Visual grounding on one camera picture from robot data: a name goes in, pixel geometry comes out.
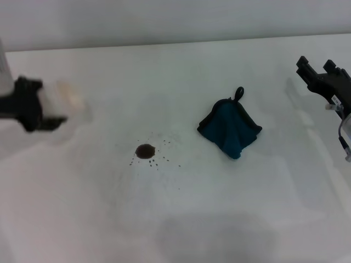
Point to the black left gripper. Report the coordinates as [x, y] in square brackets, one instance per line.
[26, 107]

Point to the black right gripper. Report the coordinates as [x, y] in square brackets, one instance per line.
[334, 90]

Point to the white paper cup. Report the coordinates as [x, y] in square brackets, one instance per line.
[64, 98]

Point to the blue rag with black trim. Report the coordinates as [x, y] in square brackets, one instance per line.
[229, 128]

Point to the black water stain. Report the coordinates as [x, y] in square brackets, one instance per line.
[145, 151]

